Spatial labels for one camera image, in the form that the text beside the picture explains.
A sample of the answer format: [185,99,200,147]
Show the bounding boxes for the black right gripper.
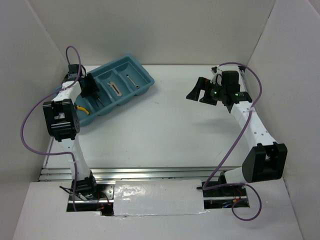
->
[186,76,227,106]

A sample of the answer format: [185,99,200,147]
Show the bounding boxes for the yellow black needle-nose pliers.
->
[74,104,90,115]

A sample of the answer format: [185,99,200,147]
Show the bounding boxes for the silver utility knife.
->
[107,81,123,97]

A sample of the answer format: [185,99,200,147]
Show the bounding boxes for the small silver ratchet wrench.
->
[126,74,140,89]

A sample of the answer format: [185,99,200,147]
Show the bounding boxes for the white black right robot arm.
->
[186,70,288,196]

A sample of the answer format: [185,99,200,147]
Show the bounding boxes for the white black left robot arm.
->
[42,64,99,200]

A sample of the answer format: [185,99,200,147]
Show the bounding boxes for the teal compartment tray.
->
[75,55,155,127]

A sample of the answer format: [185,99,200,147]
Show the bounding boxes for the white front cover board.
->
[113,179,204,217]

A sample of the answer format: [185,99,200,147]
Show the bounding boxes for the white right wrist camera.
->
[210,65,223,84]

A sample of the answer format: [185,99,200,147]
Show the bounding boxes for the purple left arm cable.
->
[19,45,87,213]

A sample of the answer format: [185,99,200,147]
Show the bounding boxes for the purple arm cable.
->
[19,45,87,213]
[201,61,263,222]

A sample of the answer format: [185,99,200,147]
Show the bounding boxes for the aluminium table frame rail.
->
[38,64,280,182]

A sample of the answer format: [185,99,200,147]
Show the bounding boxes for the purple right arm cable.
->
[201,61,263,222]

